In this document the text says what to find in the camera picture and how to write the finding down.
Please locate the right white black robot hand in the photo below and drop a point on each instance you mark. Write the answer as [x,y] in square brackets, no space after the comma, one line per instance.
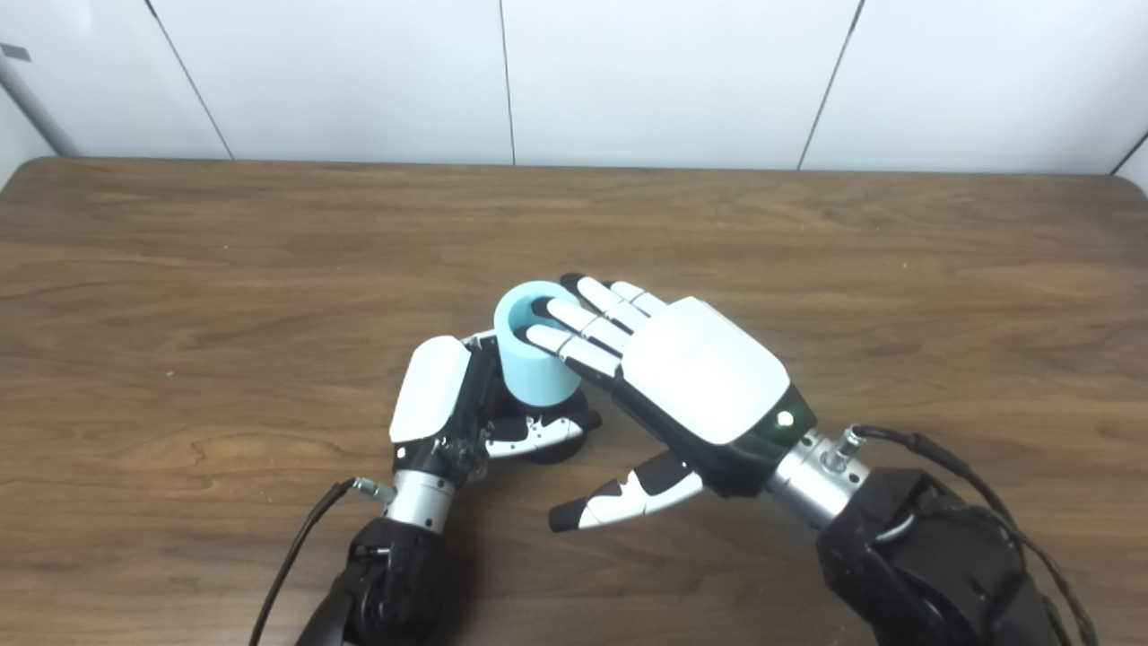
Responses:
[708,368]

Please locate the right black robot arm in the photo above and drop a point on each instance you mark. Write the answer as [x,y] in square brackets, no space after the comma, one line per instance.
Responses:
[933,565]

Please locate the black funnel-shaped nozzle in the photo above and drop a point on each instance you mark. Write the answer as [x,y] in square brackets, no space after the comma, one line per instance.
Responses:
[547,411]

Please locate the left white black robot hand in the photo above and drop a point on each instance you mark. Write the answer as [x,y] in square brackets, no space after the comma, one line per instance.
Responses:
[430,386]

